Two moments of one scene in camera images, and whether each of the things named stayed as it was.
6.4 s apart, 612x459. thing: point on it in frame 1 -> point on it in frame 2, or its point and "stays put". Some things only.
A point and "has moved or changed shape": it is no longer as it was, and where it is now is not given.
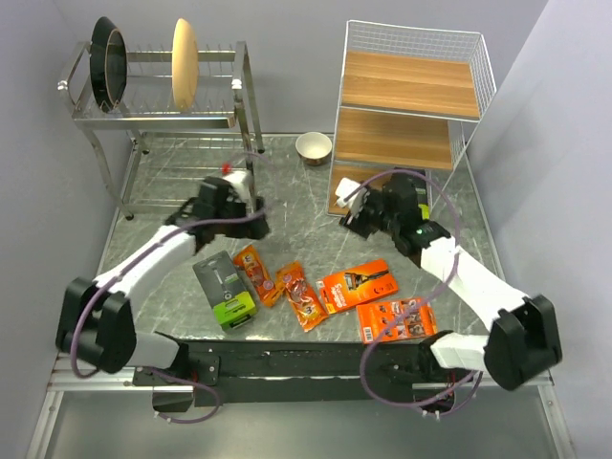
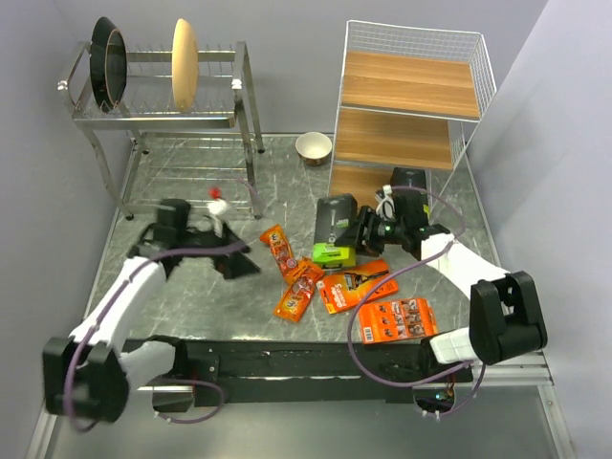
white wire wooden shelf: [412, 97] stays put
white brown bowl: [314, 148] stays put
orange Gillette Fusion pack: [360, 284] stays put
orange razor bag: [248, 259] -> [296, 269]
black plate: [109, 64] stays put
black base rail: [291, 374] stays put
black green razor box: [232, 304] -> [336, 215]
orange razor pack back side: [395, 319] stays put
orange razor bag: [306, 303] has moved or changed shape
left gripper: [253, 229] -> [235, 266]
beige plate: [185, 65] stays put
